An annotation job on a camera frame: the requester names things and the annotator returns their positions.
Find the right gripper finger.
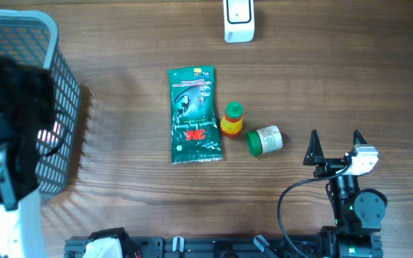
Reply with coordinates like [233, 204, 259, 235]
[303, 129, 325, 166]
[353, 130, 367, 145]

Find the green lid white jar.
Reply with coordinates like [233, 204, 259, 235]
[247, 125, 283, 156]

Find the green cap sauce bottle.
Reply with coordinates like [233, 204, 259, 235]
[220, 102, 243, 137]

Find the green 3M gloves packet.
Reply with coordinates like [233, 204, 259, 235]
[168, 66, 222, 164]

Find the red packet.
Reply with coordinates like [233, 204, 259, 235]
[37, 122, 62, 145]

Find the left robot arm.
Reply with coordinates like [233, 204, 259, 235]
[0, 57, 77, 257]

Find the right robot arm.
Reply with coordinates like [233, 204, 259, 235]
[303, 130, 388, 258]

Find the white barcode scanner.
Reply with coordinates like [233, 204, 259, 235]
[223, 0, 255, 44]

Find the grey plastic mesh basket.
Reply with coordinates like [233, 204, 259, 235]
[0, 9, 81, 201]

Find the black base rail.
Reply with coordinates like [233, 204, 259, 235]
[64, 234, 384, 258]

